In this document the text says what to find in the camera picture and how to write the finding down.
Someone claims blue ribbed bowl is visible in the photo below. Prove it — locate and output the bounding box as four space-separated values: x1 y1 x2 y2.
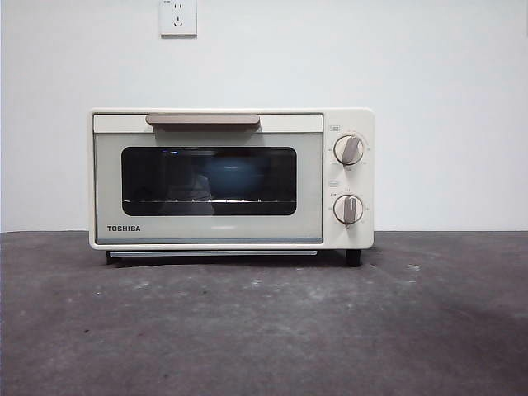
201 158 271 201

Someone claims glass-windowed oven door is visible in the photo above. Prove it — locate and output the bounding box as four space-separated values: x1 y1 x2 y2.
92 113 324 244

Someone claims beige oven door handle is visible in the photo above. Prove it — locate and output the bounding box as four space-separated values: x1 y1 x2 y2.
144 114 262 133

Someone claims grey oven crumb tray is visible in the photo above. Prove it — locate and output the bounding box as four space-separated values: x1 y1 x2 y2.
109 249 318 257

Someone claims cream Toshiba toaster oven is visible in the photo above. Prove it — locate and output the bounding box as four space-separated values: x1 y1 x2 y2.
88 107 375 267

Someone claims cream timer knob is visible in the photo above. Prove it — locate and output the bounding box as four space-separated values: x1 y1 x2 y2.
332 194 365 226

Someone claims cream temperature knob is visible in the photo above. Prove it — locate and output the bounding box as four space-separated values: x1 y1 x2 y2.
332 134 365 166

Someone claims metal wire oven rack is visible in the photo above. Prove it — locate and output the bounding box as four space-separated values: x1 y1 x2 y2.
122 199 296 205

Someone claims white wall socket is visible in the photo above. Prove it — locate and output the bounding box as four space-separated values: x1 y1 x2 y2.
160 0 199 39

